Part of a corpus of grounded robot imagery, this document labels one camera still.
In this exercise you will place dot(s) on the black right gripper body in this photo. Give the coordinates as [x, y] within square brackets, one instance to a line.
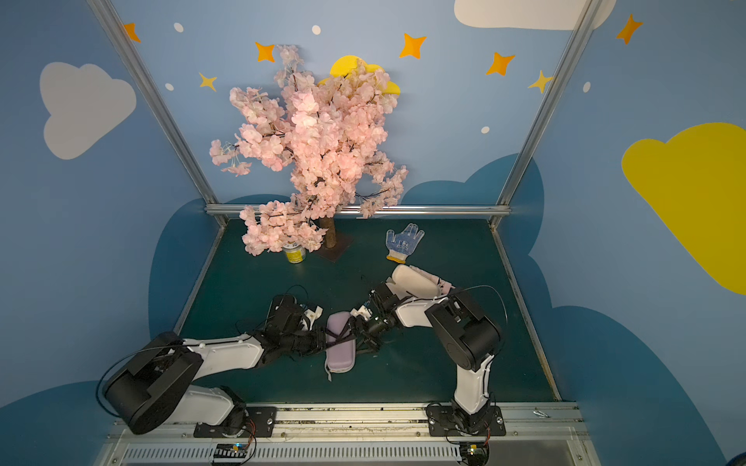
[366, 326]

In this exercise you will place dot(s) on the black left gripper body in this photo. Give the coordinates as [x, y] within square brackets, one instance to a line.
[318, 338]

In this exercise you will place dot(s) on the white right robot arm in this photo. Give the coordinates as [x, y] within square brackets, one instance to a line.
[469, 337]

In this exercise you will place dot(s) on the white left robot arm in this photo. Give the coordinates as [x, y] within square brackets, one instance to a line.
[157, 384]

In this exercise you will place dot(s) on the open grey case beside pink umbrella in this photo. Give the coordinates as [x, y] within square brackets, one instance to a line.
[399, 280]

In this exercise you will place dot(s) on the blue dotted work glove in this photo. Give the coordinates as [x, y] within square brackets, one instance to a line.
[402, 245]

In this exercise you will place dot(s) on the pink cherry blossom tree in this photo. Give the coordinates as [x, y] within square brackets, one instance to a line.
[330, 133]

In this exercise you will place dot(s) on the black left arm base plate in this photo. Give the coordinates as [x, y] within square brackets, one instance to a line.
[246, 422]

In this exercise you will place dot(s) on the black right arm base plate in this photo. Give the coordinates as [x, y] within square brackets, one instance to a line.
[451, 421]

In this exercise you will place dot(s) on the aluminium front rail base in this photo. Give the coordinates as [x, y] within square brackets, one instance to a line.
[368, 434]

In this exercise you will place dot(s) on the aluminium frame post left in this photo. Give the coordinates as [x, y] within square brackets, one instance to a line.
[109, 19]

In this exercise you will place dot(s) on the aluminium frame post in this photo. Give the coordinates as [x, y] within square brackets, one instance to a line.
[578, 40]
[109, 19]

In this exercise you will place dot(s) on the aluminium frame post right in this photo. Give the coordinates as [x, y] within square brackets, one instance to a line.
[578, 40]

